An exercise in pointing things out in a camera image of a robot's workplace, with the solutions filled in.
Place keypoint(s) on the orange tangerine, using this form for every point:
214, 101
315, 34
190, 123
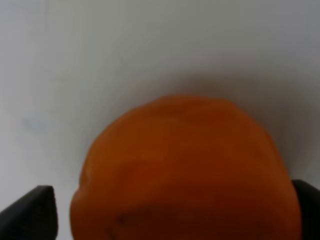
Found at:
185, 168

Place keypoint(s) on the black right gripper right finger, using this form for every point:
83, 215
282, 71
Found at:
309, 201

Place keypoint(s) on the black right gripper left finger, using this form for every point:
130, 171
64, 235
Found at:
34, 216

